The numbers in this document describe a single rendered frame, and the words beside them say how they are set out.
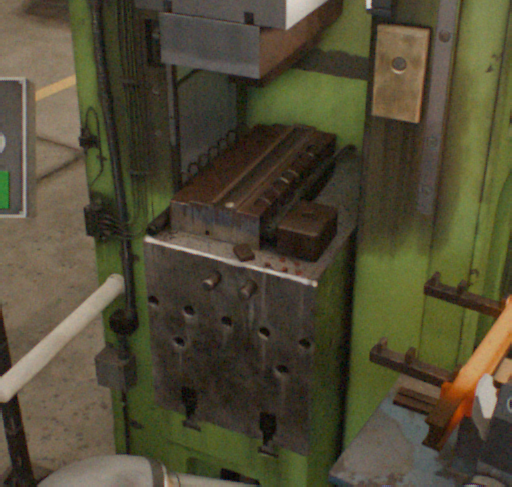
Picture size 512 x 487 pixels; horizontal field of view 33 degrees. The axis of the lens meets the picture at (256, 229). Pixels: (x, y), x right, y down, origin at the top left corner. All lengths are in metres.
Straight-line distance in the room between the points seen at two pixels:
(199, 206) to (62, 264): 1.74
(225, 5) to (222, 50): 0.08
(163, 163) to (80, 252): 1.61
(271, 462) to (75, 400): 0.98
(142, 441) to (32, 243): 1.34
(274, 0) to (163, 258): 0.58
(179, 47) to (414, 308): 0.71
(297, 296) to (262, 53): 0.46
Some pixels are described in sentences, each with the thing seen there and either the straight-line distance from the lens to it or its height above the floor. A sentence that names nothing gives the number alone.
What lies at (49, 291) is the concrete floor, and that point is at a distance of 3.28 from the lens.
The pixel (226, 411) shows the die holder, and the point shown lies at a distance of 1.93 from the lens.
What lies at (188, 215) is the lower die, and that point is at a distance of 1.75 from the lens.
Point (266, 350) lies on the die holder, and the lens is 1.77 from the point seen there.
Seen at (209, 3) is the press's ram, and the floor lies 1.39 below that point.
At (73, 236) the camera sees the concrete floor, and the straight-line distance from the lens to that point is 3.59.
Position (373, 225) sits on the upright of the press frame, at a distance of 1.75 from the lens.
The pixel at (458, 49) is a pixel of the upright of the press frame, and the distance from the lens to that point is 1.58.
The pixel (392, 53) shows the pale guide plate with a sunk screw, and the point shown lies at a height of 1.31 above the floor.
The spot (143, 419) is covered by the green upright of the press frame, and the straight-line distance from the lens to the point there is 2.42.
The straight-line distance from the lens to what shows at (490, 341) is 1.36.
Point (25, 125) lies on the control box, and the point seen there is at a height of 1.12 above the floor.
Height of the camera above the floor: 1.83
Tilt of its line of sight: 31 degrees down
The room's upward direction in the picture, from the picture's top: straight up
